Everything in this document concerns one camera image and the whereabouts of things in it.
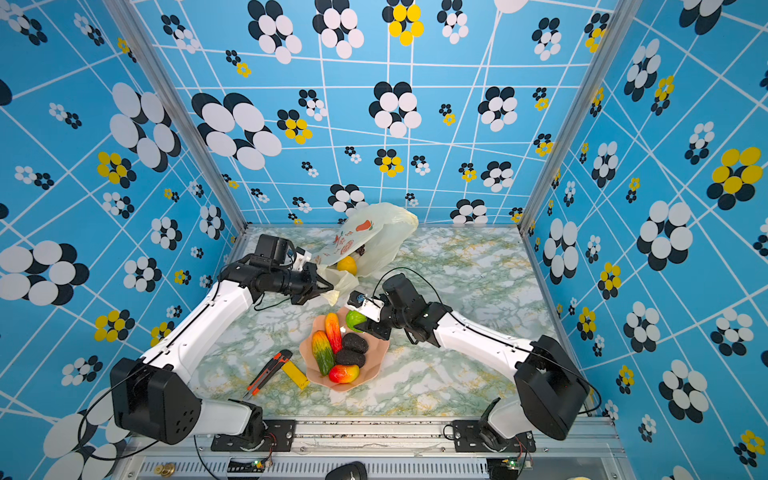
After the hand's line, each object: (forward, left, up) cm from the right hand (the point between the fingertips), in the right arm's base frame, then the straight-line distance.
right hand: (363, 313), depth 80 cm
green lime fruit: (-3, +2, +3) cm, 4 cm away
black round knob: (-34, +1, -11) cm, 36 cm away
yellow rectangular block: (-12, +20, -13) cm, 26 cm away
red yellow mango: (-13, +5, -8) cm, 16 cm away
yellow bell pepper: (+22, +7, -6) cm, 24 cm away
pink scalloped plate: (-6, -3, -12) cm, 14 cm away
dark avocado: (-4, +4, -9) cm, 11 cm away
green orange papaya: (-7, +11, -8) cm, 16 cm away
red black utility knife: (-16, +30, -13) cm, 37 cm away
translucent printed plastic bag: (+17, 0, +9) cm, 19 cm away
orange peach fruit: (-1, +10, -9) cm, 13 cm away
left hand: (+5, +7, +7) cm, 11 cm away
